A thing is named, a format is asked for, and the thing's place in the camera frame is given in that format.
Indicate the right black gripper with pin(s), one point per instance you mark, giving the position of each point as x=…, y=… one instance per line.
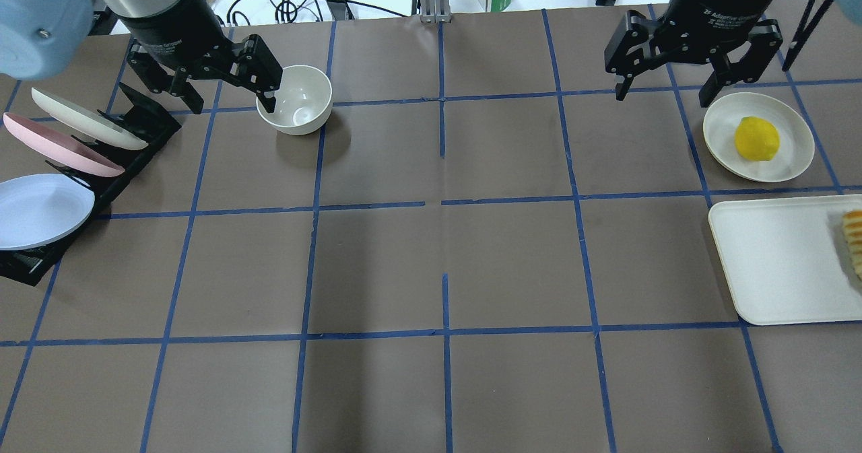
x=719, y=5

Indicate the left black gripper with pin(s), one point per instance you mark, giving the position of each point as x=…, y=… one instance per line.
x=174, y=23

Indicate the white ceramic bowl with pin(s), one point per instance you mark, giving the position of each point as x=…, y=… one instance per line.
x=303, y=103

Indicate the yellow lemon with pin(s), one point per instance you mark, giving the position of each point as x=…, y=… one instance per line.
x=757, y=139

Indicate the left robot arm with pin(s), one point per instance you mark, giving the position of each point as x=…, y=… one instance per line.
x=40, y=37

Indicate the black dish rack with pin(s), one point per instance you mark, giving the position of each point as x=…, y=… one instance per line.
x=146, y=119

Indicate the cream plate in rack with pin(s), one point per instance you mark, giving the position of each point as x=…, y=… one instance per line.
x=87, y=122

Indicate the cream round plate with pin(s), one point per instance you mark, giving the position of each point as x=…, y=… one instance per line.
x=797, y=149

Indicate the pink plate in rack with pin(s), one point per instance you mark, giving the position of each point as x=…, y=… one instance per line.
x=60, y=147

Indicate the light blue plate in rack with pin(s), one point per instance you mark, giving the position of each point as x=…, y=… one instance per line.
x=42, y=208

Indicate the cream rectangular tray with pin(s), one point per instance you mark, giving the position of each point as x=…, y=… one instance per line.
x=785, y=260

